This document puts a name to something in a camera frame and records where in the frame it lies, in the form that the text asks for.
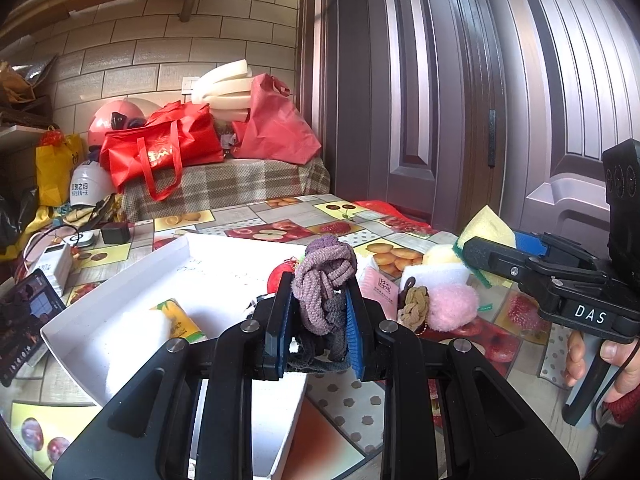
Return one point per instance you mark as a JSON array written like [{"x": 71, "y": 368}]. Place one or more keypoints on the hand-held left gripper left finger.
[{"x": 282, "y": 340}]

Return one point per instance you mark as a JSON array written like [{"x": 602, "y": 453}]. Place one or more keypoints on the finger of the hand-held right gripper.
[
  {"x": 532, "y": 244},
  {"x": 500, "y": 257}
]

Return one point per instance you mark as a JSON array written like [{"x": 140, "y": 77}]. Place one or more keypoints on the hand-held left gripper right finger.
[{"x": 354, "y": 335}]

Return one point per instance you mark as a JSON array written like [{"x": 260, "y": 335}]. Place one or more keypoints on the yellow green scrub sponge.
[{"x": 487, "y": 225}]

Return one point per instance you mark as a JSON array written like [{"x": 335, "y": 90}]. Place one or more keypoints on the red plush apple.
[{"x": 277, "y": 277}]

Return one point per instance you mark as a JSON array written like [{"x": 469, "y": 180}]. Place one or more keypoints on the white cardboard tray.
[{"x": 225, "y": 280}]

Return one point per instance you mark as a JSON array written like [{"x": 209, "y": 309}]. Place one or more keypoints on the person's right forearm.
[{"x": 627, "y": 407}]

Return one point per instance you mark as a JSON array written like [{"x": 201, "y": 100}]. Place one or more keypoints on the person's right hand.
[{"x": 622, "y": 365}]

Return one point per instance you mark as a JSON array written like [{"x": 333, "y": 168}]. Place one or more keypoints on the pale yellow sponge piece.
[{"x": 440, "y": 255}]

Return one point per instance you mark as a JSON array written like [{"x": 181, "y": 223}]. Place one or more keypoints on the white foam sheet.
[{"x": 435, "y": 274}]

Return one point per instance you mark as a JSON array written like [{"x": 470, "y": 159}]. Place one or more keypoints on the pink fluffy pouch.
[{"x": 452, "y": 305}]

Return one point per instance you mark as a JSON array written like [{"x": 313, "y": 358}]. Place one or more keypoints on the fruit printed tablecloth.
[{"x": 350, "y": 405}]

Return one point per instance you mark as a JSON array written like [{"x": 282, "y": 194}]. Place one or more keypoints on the yellow tissue packet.
[{"x": 180, "y": 320}]

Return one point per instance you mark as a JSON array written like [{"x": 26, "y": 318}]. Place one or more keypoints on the red plastic sheet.
[{"x": 380, "y": 206}]

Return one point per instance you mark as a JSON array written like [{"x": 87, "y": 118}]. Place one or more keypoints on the white foam block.
[{"x": 135, "y": 355}]

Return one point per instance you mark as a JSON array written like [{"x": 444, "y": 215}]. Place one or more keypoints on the plaid cloth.
[{"x": 225, "y": 185}]

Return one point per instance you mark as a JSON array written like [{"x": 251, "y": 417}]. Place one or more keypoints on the black charger block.
[{"x": 116, "y": 234}]

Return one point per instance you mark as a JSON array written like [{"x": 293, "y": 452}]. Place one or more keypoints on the red crumpled bag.
[{"x": 277, "y": 125}]

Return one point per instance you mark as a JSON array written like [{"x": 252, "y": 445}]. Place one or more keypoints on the white round device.
[{"x": 82, "y": 238}]

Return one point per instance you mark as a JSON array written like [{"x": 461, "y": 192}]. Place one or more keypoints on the red tote bag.
[{"x": 165, "y": 145}]

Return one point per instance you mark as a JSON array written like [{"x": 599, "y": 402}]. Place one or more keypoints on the white rectangular box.
[{"x": 52, "y": 265}]

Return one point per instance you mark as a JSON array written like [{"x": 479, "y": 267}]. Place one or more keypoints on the yellow cloth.
[{"x": 75, "y": 215}]

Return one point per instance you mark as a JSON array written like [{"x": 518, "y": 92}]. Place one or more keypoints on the white helmet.
[{"x": 90, "y": 182}]

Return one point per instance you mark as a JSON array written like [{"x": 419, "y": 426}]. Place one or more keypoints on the black smartphone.
[{"x": 25, "y": 325}]

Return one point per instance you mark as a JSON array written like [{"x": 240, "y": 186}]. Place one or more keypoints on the white foam strips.
[{"x": 225, "y": 85}]

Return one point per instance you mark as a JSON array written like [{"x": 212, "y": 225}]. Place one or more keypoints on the pink helmet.
[{"x": 107, "y": 120}]

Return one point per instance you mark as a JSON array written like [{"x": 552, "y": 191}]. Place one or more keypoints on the yellow gift bag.
[{"x": 52, "y": 170}]

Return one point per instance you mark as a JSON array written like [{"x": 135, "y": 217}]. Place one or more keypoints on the black plastic bag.
[{"x": 12, "y": 215}]

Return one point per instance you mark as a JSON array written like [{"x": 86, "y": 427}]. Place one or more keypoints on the white shelf board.
[{"x": 15, "y": 132}]

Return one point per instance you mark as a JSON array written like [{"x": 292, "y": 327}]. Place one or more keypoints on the brown patterned handbag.
[{"x": 15, "y": 85}]

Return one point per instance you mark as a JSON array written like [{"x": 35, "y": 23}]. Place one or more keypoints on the white wall switch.
[{"x": 190, "y": 82}]

